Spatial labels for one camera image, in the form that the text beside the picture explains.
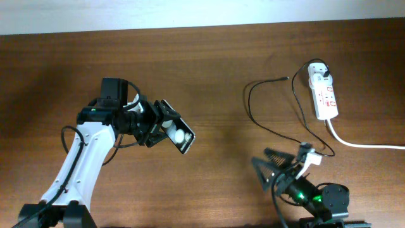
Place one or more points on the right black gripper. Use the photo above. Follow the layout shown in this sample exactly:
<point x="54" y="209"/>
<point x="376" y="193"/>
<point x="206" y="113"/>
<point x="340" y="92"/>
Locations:
<point x="290" y="175"/>

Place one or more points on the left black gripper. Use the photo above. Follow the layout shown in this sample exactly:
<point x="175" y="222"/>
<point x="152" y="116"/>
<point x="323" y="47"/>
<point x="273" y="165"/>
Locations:
<point x="155" y="113"/>

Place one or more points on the black smartphone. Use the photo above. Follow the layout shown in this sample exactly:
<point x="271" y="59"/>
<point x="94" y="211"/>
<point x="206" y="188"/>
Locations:
<point x="179" y="133"/>

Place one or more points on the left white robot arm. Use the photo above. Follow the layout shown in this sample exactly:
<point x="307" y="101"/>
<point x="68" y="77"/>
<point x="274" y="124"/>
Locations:
<point x="101" y="126"/>

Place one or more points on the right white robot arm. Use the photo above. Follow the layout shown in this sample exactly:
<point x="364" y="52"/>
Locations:
<point x="328" y="204"/>

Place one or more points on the white USB charger plug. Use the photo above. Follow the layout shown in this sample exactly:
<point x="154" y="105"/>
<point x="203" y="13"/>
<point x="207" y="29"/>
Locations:
<point x="317" y="80"/>

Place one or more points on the white power strip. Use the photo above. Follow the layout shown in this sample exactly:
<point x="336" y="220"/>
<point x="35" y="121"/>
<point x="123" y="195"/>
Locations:
<point x="324" y="97"/>

